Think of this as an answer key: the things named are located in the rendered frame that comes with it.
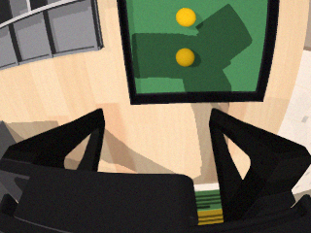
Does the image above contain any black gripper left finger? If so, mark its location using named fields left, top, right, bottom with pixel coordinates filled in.
left=2, top=108, right=105, bottom=172

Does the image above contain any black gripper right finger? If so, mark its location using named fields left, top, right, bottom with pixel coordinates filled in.
left=209, top=108, right=311, bottom=222

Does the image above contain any green tray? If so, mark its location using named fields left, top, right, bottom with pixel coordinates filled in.
left=117, top=0, right=280, bottom=105

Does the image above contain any yellow marble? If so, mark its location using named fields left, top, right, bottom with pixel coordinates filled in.
left=176, top=8, right=196, bottom=27
left=176, top=49, right=194, bottom=67

